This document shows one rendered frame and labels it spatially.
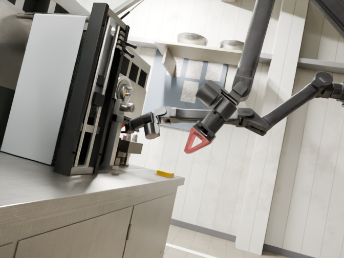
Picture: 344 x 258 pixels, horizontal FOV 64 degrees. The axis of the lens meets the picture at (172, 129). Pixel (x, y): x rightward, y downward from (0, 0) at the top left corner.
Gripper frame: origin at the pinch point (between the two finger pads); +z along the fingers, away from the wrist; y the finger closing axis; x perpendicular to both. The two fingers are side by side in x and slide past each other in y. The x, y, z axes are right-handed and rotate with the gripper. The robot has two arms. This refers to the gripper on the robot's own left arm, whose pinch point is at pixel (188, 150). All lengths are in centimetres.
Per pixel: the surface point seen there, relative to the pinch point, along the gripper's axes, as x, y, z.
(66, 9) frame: -91, -26, -9
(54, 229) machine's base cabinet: -7.4, 29.0, 30.9
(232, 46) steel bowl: -71, -231, -108
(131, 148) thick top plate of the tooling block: -28, -46, 22
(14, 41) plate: -81, -4, 14
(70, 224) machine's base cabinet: -6.8, 23.4, 30.5
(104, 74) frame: -38.6, 0.8, -0.3
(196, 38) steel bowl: -110, -230, -89
